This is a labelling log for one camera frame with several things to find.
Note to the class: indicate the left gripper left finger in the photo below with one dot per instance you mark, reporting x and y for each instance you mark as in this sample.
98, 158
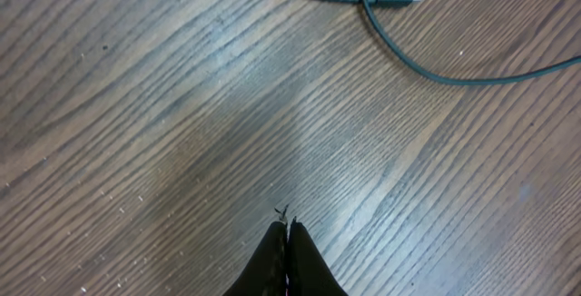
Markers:
265, 272

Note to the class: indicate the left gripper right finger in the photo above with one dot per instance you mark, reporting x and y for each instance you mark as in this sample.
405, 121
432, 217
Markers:
307, 272

